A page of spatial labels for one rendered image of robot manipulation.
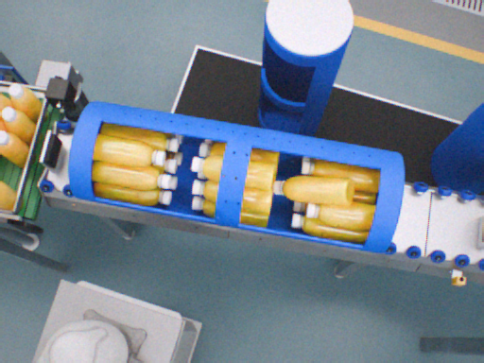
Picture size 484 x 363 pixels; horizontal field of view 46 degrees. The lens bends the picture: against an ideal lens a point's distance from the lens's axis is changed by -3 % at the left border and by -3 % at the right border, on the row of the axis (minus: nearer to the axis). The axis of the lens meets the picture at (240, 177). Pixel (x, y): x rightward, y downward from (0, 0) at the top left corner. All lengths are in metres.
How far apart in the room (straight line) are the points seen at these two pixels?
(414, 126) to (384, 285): 0.74
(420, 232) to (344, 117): 1.03
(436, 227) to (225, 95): 1.28
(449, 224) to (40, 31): 2.27
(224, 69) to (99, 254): 1.04
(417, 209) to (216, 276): 1.14
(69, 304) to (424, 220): 1.08
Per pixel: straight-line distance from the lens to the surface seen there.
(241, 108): 2.72
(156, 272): 2.72
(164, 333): 1.61
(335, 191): 1.53
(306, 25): 1.90
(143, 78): 2.98
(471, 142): 2.32
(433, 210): 1.88
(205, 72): 2.80
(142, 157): 1.57
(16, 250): 2.23
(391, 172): 1.55
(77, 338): 1.39
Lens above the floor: 2.68
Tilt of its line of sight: 75 degrees down
